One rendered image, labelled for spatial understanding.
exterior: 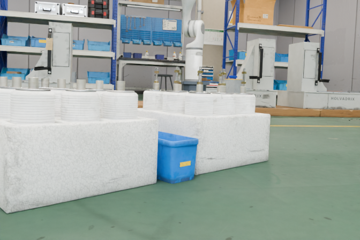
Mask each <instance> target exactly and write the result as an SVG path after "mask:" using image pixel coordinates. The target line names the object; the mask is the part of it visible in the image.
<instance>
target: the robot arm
mask: <svg viewBox="0 0 360 240"><path fill-rule="evenodd" d="M195 1H196V0H182V8H183V28H184V34H185V36H186V37H187V38H196V39H195V40H194V41H193V42H191V43H189V44H187V45H186V57H185V81H198V71H199V67H200V66H201V67H202V64H203V45H204V34H205V24H204V22H203V21H202V20H191V10H192V8H193V5H194V3H195Z"/></svg>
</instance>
